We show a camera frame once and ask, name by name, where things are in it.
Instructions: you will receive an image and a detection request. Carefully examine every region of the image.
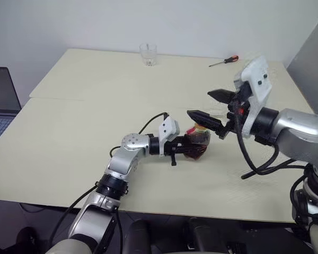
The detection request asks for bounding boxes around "grey partition panel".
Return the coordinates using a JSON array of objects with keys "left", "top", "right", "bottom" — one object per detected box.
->
[{"left": 286, "top": 10, "right": 318, "bottom": 116}]

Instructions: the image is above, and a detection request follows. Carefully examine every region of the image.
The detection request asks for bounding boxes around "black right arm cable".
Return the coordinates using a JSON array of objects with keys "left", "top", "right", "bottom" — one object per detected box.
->
[{"left": 229, "top": 104, "right": 312, "bottom": 180}]

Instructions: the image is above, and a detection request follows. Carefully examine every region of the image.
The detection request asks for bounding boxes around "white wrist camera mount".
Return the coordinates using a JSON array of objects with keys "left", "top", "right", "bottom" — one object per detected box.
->
[
  {"left": 158, "top": 117, "right": 180, "bottom": 159},
  {"left": 233, "top": 55, "right": 273, "bottom": 139}
]

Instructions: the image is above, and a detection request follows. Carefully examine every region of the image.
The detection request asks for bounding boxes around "dark grey laptop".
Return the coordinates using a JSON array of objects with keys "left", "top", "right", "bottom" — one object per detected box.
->
[{"left": 0, "top": 66, "right": 22, "bottom": 150}]

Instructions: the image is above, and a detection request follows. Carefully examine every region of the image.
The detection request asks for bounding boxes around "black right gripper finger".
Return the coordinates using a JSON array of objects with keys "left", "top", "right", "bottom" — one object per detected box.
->
[
  {"left": 187, "top": 108, "right": 224, "bottom": 135},
  {"left": 207, "top": 89, "right": 236, "bottom": 105}
]

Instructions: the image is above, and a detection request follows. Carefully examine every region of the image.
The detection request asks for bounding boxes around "dark rounded shape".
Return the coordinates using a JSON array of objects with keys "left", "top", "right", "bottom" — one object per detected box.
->
[{"left": 123, "top": 219, "right": 154, "bottom": 254}]

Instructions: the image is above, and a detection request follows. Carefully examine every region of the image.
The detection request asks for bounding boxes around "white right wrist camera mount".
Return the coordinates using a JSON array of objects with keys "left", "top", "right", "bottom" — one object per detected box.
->
[{"left": 233, "top": 55, "right": 273, "bottom": 139}]

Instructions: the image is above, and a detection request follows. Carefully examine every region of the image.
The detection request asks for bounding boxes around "red black handled screwdriver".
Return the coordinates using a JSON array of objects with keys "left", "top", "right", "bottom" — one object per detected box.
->
[{"left": 208, "top": 55, "right": 239, "bottom": 68}]

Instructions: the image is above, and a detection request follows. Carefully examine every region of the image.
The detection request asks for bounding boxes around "dark drink bottle colourful label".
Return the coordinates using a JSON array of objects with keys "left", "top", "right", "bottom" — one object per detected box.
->
[{"left": 185, "top": 126, "right": 211, "bottom": 161}]

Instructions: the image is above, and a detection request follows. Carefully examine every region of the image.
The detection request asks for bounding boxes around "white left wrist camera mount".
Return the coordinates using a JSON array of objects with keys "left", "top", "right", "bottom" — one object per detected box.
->
[{"left": 158, "top": 117, "right": 180, "bottom": 159}]

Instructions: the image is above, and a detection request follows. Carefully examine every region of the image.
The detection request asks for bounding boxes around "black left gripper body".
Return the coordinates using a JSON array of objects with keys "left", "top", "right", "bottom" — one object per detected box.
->
[{"left": 164, "top": 135, "right": 188, "bottom": 167}]

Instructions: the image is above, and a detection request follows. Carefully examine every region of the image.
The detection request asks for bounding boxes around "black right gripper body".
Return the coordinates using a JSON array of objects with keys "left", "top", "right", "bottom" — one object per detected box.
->
[{"left": 216, "top": 81, "right": 255, "bottom": 141}]

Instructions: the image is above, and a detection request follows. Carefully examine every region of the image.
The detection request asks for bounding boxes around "clear glass tumbler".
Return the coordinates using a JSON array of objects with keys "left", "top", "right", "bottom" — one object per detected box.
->
[{"left": 139, "top": 43, "right": 158, "bottom": 67}]

